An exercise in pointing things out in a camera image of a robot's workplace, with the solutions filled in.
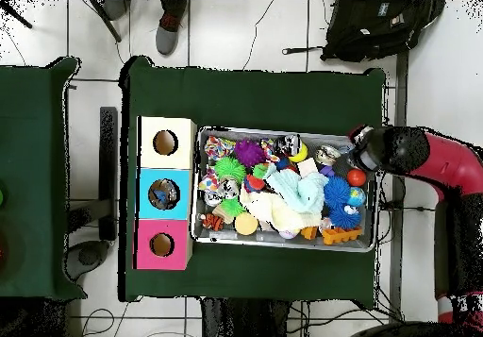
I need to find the orange striped tiger plush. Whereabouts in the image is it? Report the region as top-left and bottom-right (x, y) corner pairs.
(201, 213), (226, 232)

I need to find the clear plastic bottle blue label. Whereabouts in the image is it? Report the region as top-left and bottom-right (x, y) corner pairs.
(148, 179), (180, 210)

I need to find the clear mesh bin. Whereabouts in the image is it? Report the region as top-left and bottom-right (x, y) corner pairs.
(190, 126), (381, 254)

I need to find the wooden box with three holes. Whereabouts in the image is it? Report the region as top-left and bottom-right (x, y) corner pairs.
(132, 115), (198, 270)

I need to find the blue fuzzy toy with eyes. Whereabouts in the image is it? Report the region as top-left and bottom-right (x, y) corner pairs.
(323, 175), (363, 229)

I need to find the crushed black can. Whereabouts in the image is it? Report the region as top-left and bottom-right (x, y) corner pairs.
(275, 134), (303, 155)

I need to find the mint green cloth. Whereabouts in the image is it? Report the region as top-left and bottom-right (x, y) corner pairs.
(263, 162), (329, 215)

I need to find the dark green table cloth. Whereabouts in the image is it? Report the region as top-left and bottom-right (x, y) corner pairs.
(118, 55), (387, 310)
(0, 57), (88, 301)

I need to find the purple spiky rubber ball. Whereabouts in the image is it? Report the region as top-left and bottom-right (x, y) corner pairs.
(233, 139), (267, 167)

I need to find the black backpack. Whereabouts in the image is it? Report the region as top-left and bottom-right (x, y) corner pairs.
(320, 0), (446, 63)

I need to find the cream cloth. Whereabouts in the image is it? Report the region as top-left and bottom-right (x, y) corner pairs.
(239, 191), (322, 236)

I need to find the green spiky rubber ball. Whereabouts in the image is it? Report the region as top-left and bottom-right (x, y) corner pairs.
(213, 157), (247, 183)

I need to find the person's foot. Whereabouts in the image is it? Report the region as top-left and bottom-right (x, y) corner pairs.
(155, 0), (189, 56)
(102, 0), (132, 22)

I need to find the black standing panel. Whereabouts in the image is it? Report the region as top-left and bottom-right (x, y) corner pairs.
(98, 106), (119, 242)

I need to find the black tripod leg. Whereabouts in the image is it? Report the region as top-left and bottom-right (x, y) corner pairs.
(88, 0), (123, 43)
(0, 0), (33, 29)

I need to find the grey stand foot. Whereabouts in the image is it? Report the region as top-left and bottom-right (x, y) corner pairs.
(61, 239), (111, 282)

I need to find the black floor cable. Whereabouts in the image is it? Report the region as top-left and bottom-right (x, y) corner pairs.
(378, 200), (437, 214)

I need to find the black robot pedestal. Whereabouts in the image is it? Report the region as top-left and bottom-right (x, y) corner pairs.
(199, 296), (291, 337)

